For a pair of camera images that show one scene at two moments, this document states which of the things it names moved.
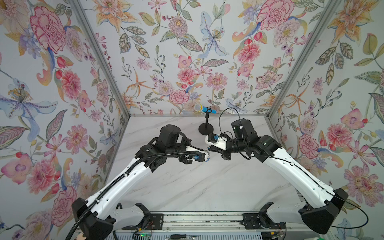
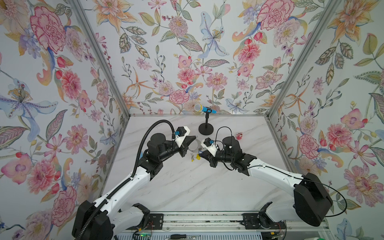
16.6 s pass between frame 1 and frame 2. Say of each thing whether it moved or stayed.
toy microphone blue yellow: stayed
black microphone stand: stayed
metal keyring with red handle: moved
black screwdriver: stayed
